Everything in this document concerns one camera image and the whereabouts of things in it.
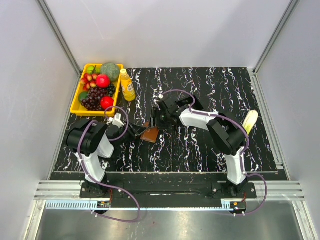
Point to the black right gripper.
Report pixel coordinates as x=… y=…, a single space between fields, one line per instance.
x=156 y=113

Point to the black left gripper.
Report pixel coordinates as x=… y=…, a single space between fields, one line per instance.
x=136 y=130

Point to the brown leather card holder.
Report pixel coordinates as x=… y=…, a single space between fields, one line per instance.
x=150 y=134

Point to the black plastic card box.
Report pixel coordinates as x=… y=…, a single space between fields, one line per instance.
x=189 y=101

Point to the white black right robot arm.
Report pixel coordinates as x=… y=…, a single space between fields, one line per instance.
x=227 y=133

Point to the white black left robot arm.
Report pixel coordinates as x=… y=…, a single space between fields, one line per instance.
x=90 y=140

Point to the yellow juice bottle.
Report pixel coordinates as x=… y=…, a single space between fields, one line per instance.
x=127 y=86

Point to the red pomegranate lower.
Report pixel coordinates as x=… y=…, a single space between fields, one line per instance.
x=106 y=102

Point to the red pomegranate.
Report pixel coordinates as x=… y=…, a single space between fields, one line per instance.
x=103 y=81
x=106 y=102

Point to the black grape bunch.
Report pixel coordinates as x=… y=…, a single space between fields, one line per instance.
x=110 y=90

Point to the dark purple grape bunch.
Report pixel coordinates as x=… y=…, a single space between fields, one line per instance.
x=92 y=100

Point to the red pomegranate upper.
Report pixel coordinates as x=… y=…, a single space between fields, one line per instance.
x=103 y=81

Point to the yellow plastic fruit tray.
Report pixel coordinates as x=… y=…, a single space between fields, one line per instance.
x=76 y=107

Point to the green lime fruit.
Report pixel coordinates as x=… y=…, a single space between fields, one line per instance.
x=83 y=95

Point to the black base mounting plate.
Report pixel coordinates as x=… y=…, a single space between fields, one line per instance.
x=180 y=190

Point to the green melon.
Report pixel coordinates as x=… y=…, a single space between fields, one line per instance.
x=112 y=70

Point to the small red fruit cluster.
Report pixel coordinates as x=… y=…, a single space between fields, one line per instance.
x=88 y=81

